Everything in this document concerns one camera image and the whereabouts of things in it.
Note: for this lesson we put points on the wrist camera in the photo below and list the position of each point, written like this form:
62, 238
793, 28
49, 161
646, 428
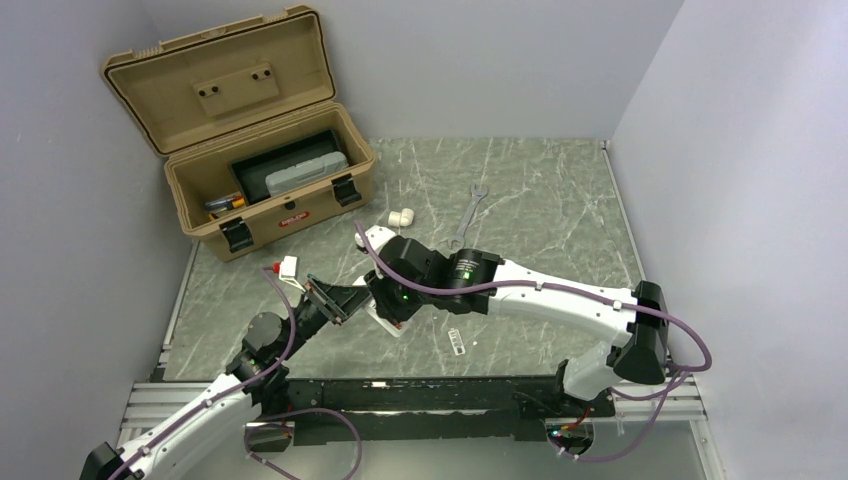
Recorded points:
286, 270
377, 237

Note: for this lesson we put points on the silver open-end wrench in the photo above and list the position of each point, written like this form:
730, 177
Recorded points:
457, 241

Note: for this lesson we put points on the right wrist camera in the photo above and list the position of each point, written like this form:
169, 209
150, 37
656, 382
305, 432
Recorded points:
377, 237

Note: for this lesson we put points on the tan plastic toolbox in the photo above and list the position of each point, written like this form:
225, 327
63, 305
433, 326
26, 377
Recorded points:
222, 94

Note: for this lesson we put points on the white pvc elbow fitting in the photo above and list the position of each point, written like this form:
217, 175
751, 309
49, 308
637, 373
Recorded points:
401, 219

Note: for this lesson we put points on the black tray in toolbox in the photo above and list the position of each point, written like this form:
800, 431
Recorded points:
250, 173

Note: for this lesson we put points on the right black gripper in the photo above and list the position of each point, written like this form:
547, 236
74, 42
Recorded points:
385, 304

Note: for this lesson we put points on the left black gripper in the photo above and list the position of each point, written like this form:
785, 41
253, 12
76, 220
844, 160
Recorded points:
342, 301

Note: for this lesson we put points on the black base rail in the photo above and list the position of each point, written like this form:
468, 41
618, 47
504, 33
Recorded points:
428, 408

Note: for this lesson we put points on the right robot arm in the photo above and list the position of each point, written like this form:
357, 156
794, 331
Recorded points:
629, 323

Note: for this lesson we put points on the white remote control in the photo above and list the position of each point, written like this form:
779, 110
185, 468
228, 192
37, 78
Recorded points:
381, 294

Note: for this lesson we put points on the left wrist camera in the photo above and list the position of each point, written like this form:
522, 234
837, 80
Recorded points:
286, 270

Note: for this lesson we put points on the grey plastic case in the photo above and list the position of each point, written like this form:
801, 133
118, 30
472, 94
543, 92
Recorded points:
306, 172

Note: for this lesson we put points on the white battery cover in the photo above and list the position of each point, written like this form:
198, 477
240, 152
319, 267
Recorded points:
456, 342

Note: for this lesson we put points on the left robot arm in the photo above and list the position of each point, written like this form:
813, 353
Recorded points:
253, 387

